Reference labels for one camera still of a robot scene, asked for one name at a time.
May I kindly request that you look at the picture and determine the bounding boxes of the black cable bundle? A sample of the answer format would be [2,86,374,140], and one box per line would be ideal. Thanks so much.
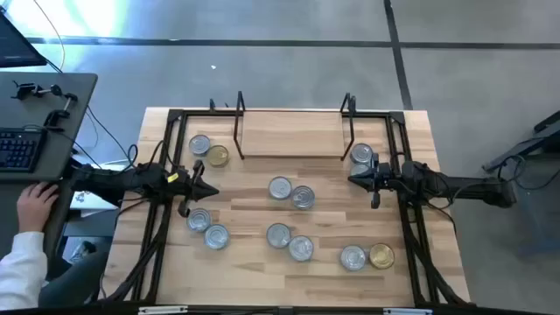
[404,209,467,305]
[104,209,172,303]

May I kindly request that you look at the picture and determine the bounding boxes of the silver metal bracket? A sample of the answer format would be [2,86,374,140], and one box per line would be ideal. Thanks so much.
[382,307,434,315]
[137,304,189,315]

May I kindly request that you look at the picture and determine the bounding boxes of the dark computer monitor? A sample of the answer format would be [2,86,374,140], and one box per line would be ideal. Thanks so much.
[0,9,48,69]

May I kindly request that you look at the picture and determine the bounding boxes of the person's leg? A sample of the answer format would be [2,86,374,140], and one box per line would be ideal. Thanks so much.
[38,244,116,308]

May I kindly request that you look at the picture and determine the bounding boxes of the green-label silver-lid can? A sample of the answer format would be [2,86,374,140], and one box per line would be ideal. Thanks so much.
[288,234,315,263]
[186,207,213,233]

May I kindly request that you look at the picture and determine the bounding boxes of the black aluminium table frame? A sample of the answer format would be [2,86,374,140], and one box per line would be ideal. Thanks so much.
[102,107,472,307]

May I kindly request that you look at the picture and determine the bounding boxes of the black table edge rail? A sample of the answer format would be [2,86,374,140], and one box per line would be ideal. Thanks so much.
[0,300,560,315]

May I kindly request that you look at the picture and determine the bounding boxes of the black desk cable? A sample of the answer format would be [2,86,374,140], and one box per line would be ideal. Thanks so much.
[85,104,139,170]

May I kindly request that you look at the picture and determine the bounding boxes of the person's forearm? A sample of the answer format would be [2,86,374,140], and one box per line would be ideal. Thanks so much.
[0,230,49,312]

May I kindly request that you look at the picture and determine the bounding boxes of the white printed sheet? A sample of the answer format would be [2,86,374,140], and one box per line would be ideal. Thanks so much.
[69,162,122,212]

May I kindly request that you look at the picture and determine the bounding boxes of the black desk clamp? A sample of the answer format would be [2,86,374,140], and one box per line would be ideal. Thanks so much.
[11,80,63,102]
[42,91,80,133]

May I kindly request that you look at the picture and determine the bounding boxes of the wooden shelf with black legs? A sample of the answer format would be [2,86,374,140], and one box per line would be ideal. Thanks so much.
[233,90,358,162]

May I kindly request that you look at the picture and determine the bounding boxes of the person's hand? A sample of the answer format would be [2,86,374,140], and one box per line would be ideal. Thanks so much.
[16,182,61,235]

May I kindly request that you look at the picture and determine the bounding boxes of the thin yellow cable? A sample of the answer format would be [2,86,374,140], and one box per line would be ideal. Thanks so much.
[32,0,67,72]

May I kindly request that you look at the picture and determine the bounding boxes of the black stand cable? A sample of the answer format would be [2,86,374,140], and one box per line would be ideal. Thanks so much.
[496,130,560,192]

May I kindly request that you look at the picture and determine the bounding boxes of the black keyboard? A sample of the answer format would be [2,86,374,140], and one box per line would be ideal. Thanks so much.
[0,126,48,172]

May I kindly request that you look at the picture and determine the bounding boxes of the gold-lid tin can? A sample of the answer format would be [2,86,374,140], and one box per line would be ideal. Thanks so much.
[368,242,396,270]
[206,144,230,168]

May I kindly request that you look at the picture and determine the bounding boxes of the blue-label silver-lid can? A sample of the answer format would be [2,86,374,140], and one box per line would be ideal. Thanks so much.
[188,134,212,157]
[266,222,292,249]
[350,142,375,165]
[290,185,316,211]

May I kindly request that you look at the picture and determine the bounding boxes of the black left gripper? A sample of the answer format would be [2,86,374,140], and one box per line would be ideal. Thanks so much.
[167,159,220,218]

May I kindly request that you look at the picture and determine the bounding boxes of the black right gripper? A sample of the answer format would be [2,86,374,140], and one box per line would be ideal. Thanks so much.
[348,152,393,210]

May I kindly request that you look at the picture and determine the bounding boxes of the blue-grey metal stand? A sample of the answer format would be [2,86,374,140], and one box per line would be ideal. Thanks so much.
[480,108,560,259]

